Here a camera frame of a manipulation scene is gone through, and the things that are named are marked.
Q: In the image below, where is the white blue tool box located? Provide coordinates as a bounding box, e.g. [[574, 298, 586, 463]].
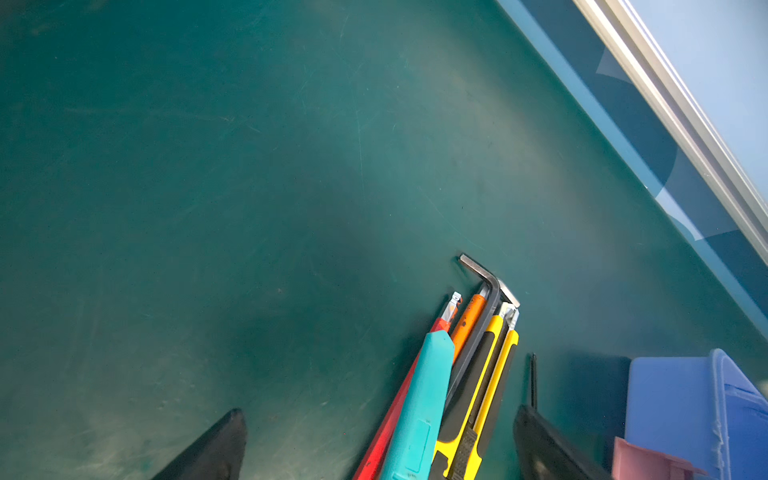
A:
[[612, 349, 767, 479]]

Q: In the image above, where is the red handled hex key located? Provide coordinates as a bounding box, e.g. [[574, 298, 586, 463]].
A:
[[353, 292, 462, 479]]

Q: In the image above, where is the orange handled screwdriver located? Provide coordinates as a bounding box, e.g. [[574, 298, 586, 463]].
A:
[[451, 284, 490, 362]]

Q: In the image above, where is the silver hex key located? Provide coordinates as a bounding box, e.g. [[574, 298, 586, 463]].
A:
[[445, 253, 520, 407]]

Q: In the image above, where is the back horizontal frame bar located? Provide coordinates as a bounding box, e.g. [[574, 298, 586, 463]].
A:
[[575, 1, 767, 261]]

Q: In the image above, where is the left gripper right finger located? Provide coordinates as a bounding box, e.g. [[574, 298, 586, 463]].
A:
[[514, 405, 612, 480]]

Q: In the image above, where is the teal utility knife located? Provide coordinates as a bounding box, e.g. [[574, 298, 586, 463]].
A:
[[380, 330, 454, 479]]

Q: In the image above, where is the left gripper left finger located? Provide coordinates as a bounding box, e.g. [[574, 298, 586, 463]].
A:
[[152, 409, 248, 480]]

